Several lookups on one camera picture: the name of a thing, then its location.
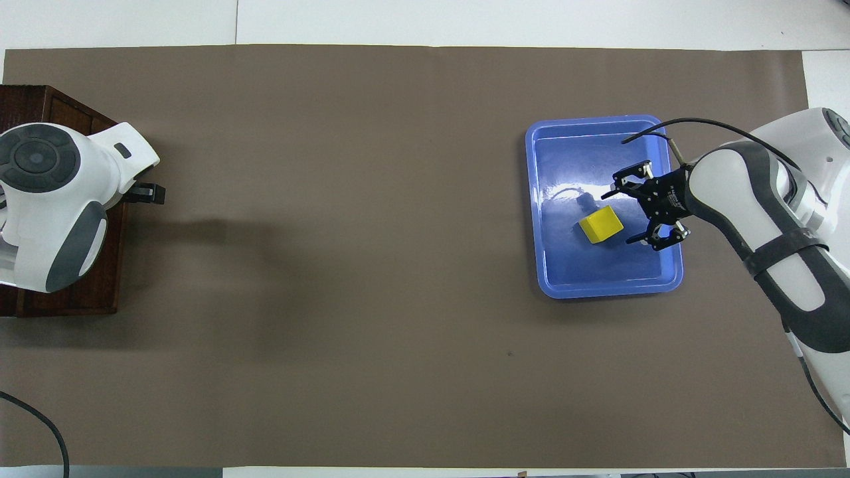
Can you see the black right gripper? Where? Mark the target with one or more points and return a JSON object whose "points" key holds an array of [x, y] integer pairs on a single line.
{"points": [[667, 196]]}

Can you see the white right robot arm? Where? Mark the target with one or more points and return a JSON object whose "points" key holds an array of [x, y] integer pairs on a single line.
{"points": [[797, 279]]}

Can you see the brown table mat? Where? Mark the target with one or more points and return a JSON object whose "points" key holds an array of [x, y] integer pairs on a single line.
{"points": [[365, 265]]}

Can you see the yellow block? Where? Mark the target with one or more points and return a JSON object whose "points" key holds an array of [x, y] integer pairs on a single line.
{"points": [[601, 226]]}

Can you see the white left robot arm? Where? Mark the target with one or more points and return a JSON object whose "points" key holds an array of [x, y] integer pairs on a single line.
{"points": [[40, 212]]}

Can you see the blue plastic tray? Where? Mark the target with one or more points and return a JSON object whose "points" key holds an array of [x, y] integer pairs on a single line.
{"points": [[597, 272]]}

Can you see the dark wooden cabinet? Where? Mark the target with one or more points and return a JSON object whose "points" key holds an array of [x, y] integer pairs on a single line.
{"points": [[99, 292]]}

